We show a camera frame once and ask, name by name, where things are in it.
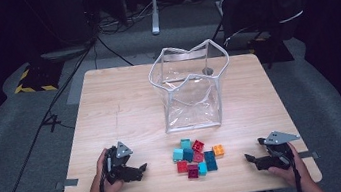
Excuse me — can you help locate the long black floor cable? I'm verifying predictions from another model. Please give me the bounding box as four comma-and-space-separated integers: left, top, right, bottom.
0, 35, 120, 192

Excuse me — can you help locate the grey tape strip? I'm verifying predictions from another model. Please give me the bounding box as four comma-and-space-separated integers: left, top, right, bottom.
301, 149, 321, 161
54, 178, 80, 191

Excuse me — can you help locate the orange toy brick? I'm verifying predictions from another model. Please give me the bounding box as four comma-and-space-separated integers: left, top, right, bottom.
212, 143, 226, 158

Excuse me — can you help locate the white metal stand frame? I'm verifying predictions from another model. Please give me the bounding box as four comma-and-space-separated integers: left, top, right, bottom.
147, 0, 239, 36

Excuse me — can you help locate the thin black floor cable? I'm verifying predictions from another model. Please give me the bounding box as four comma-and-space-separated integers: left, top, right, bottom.
95, 30, 135, 70

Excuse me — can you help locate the person's right hand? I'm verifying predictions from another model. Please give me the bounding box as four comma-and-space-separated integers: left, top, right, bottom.
265, 141, 310, 191

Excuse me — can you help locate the person's left hand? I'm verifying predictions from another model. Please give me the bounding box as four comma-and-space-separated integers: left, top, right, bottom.
79, 147, 125, 192

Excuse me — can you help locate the tangle of black cables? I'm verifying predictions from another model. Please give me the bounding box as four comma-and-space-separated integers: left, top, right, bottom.
95, 0, 158, 36

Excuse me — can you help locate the clear plastic bag white trim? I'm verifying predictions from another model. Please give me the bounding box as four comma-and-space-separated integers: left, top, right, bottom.
144, 36, 240, 136

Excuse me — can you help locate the pinkish red toy brick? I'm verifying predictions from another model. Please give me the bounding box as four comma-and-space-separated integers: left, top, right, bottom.
192, 151, 206, 164

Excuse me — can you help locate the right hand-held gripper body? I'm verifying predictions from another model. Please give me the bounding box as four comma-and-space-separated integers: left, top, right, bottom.
251, 127, 305, 174

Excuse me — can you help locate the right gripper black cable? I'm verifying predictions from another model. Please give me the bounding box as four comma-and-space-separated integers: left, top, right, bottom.
288, 155, 305, 192

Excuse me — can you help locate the yellow black striped base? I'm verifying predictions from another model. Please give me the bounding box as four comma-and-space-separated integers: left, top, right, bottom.
11, 57, 67, 97

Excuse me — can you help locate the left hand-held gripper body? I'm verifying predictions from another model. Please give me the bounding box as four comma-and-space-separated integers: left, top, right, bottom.
99, 139, 138, 186

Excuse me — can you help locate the grey stand base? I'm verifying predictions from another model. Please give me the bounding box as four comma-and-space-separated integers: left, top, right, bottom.
39, 45, 90, 65

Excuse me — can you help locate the pile of toy bricks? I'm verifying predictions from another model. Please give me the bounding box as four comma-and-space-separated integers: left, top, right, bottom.
170, 135, 209, 175

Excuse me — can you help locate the teal toy brick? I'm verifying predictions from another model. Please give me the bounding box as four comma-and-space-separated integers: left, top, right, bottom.
197, 161, 209, 177

